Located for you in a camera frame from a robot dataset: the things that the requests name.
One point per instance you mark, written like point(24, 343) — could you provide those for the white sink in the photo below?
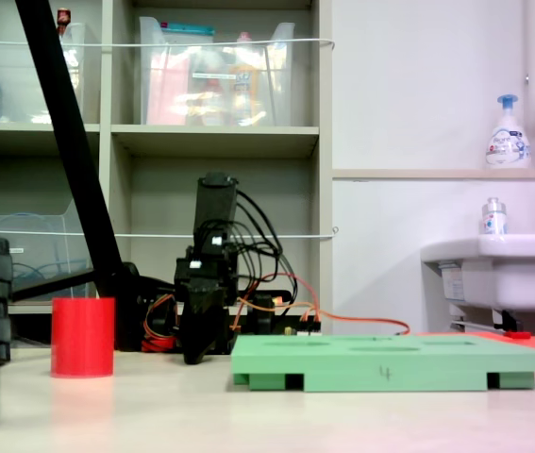
point(522, 278)

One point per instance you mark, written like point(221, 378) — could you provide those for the blue top plastic pouch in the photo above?
point(187, 30)

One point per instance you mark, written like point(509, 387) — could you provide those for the white blue soap dispenser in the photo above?
point(507, 141)

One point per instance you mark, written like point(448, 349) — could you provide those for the thin black tripod brace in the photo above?
point(55, 284)

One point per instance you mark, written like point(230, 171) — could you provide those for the red cylinder block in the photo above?
point(83, 337)

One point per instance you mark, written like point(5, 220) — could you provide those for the bottle with red cap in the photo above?
point(63, 19)

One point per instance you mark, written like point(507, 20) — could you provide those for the pink cap spray bottle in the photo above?
point(245, 85)

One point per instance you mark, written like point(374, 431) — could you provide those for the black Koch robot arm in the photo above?
point(215, 207)

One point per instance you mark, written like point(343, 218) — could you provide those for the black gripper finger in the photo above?
point(194, 337)
point(212, 325)

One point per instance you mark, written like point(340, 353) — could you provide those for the large clear plastic bin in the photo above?
point(276, 94)

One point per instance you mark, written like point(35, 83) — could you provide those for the small clear sanitizer bottle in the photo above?
point(493, 219)

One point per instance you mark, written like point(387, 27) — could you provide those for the thick black tripod leg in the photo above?
point(69, 132)

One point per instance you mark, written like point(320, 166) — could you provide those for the green shape hole board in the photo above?
point(389, 365)

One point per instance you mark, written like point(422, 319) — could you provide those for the beige shelf unit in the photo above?
point(215, 137)

